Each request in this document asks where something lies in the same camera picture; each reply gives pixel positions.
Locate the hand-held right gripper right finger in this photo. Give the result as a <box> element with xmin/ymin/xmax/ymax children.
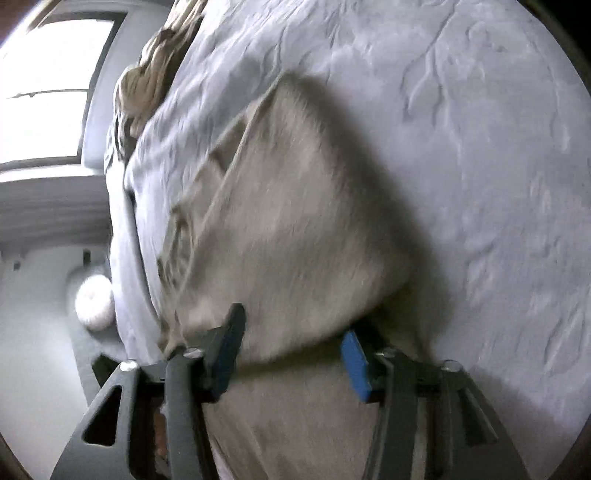
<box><xmin>341</xmin><ymin>323</ymin><xmax>532</xmax><ymax>480</ymax></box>

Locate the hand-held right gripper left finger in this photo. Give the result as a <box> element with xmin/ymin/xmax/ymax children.
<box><xmin>50</xmin><ymin>302</ymin><xmax>247</xmax><ymax>480</ymax></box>

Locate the beige knit sweater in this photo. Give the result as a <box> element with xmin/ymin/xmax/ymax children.
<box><xmin>156</xmin><ymin>74</ymin><xmax>444</xmax><ymax>480</ymax></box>

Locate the grey quilted mat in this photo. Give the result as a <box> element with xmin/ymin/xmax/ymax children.
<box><xmin>65</xmin><ymin>263</ymin><xmax>139</xmax><ymax>393</ymax></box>

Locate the white round cushion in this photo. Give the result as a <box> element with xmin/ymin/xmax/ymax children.
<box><xmin>75</xmin><ymin>274</ymin><xmax>115</xmax><ymax>330</ymax></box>

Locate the grey ribbed window ledge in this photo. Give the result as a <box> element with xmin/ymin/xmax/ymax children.
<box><xmin>0</xmin><ymin>164</ymin><xmax>114</xmax><ymax>252</ymax></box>

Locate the grey bed blanket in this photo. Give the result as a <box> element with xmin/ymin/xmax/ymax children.
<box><xmin>104</xmin><ymin>0</ymin><xmax>587</xmax><ymax>480</ymax></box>

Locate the beige striped cloth pile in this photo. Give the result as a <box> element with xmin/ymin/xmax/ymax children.
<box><xmin>113</xmin><ymin>0</ymin><xmax>208</xmax><ymax>139</ymax></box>

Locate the bright window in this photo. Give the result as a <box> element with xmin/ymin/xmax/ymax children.
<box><xmin>0</xmin><ymin>11</ymin><xmax>127</xmax><ymax>167</ymax></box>

